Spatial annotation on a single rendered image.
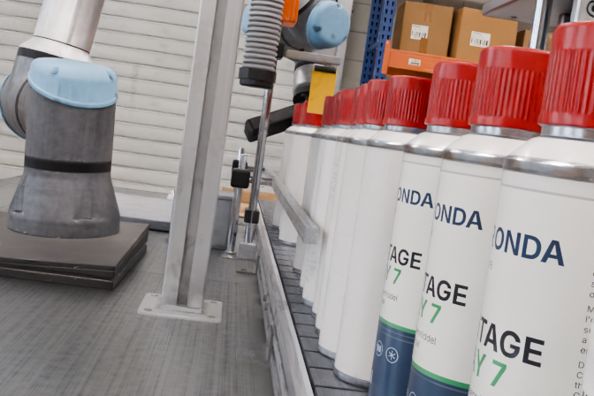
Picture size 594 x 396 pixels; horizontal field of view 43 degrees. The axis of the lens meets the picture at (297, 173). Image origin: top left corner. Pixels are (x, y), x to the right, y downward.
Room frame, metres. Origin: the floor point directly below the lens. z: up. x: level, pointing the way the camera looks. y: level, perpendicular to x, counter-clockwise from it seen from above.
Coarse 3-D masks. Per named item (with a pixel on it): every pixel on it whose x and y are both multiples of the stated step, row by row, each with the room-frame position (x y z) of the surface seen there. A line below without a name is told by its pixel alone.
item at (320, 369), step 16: (272, 208) 1.54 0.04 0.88; (272, 240) 1.09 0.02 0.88; (288, 256) 0.97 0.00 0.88; (288, 272) 0.86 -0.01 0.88; (288, 288) 0.77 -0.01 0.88; (288, 304) 0.71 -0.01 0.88; (304, 304) 0.71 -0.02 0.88; (304, 320) 0.65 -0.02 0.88; (304, 336) 0.60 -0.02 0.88; (304, 352) 0.55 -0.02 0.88; (320, 368) 0.52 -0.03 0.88; (320, 384) 0.48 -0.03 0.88; (336, 384) 0.49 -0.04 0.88
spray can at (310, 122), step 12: (312, 120) 1.07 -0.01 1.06; (300, 132) 1.07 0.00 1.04; (312, 132) 1.06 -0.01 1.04; (300, 144) 1.06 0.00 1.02; (300, 156) 1.06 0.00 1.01; (288, 168) 1.08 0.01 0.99; (300, 168) 1.06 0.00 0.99; (288, 180) 1.07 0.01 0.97; (300, 180) 1.06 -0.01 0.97; (300, 192) 1.06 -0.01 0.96; (300, 204) 1.06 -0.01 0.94; (288, 228) 1.06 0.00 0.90; (288, 240) 1.06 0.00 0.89
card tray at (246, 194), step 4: (224, 188) 2.01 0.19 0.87; (228, 188) 2.01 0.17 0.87; (232, 188) 2.01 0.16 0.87; (244, 192) 2.01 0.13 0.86; (248, 192) 2.02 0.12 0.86; (260, 192) 2.02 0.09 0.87; (244, 196) 2.01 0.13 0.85; (248, 196) 2.02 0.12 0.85; (260, 196) 2.02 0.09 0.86; (264, 196) 2.02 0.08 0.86; (268, 196) 2.02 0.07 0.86; (272, 196) 2.02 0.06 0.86; (244, 200) 2.02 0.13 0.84; (248, 200) 2.02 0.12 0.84; (268, 200) 2.02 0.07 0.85; (272, 200) 2.02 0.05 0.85; (240, 204) 1.97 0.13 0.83; (244, 204) 1.98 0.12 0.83; (240, 208) 1.88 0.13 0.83; (244, 208) 1.90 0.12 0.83; (240, 212) 1.79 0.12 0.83; (240, 216) 1.72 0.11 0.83
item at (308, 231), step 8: (272, 176) 1.25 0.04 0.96; (272, 184) 1.17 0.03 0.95; (280, 184) 1.09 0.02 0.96; (280, 192) 0.97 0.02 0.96; (288, 192) 0.97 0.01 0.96; (280, 200) 0.95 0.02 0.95; (288, 200) 0.86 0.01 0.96; (288, 208) 0.82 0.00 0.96; (296, 208) 0.78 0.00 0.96; (288, 216) 0.80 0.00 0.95; (296, 216) 0.72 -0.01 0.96; (304, 216) 0.71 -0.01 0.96; (296, 224) 0.71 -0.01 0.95; (304, 224) 0.65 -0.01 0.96; (312, 224) 0.66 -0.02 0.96; (304, 232) 0.63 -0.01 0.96; (312, 232) 0.63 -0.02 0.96; (304, 240) 0.63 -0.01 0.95; (312, 240) 0.63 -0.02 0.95
